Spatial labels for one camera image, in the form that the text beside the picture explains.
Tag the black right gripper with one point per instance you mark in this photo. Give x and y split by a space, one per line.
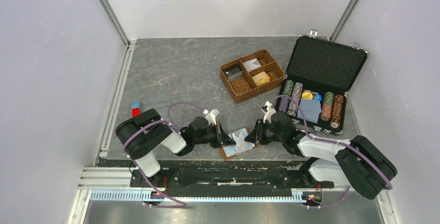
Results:
256 135

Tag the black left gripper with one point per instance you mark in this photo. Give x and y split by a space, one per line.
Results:
222 138

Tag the brown leather card holder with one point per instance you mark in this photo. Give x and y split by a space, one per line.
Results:
229 152

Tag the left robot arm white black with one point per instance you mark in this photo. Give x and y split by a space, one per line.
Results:
141 134

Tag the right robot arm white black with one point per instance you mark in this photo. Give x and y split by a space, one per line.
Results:
352 162

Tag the tan card box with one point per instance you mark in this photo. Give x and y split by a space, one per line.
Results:
261 78

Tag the blue playing card deck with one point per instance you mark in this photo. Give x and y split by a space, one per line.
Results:
310 110

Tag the black card stack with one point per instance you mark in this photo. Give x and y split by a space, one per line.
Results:
233 72

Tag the white card stack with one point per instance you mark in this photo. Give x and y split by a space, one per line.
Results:
251 65

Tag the grey striped chip row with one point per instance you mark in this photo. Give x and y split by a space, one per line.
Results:
296 95

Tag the purple green chip row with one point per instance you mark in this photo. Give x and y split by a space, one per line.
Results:
284 101

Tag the woven wicker divided basket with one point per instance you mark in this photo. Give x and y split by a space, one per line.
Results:
245 87

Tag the yellow dealer button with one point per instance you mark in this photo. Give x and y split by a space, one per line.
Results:
307 95

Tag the blue round dealer chip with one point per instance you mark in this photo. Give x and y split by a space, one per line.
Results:
317 97

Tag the green pink chip row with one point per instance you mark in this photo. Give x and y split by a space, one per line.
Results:
327 106

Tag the brown poker chip row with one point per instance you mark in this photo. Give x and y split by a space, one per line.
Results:
336 114

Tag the black poker chip case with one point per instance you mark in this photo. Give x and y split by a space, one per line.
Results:
324 66

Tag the red blue toy block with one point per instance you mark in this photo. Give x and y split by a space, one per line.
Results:
136 108

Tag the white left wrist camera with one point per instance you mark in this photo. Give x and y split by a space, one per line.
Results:
210 116

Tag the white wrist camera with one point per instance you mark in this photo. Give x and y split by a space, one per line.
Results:
210 116
268 111

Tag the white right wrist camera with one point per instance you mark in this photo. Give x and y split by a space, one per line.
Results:
268 111

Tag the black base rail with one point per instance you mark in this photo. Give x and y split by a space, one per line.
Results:
207 178

